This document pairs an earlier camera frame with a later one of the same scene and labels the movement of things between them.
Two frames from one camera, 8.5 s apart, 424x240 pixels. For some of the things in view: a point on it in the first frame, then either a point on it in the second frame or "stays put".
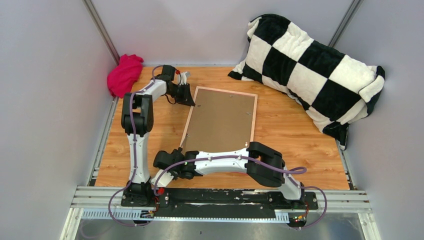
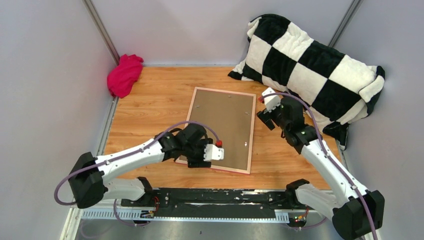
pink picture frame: [220, 120] stays put
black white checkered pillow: [333, 89] stays put
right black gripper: [176, 151] to [270, 115]
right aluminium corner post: [348, 15] stays put
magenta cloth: [123, 79] stays put
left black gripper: [186, 98] to [199, 162]
